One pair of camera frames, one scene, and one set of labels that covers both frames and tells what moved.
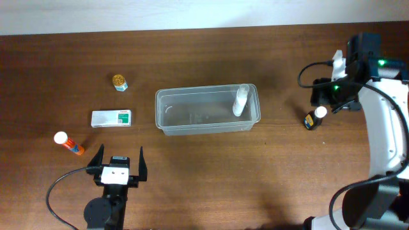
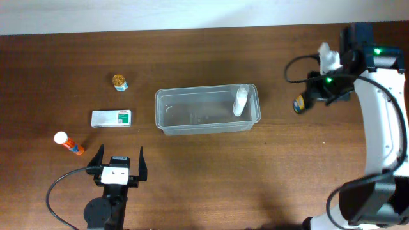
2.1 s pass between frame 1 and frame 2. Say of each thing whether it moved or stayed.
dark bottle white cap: moved
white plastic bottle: stayed
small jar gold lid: stayed
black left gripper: stayed
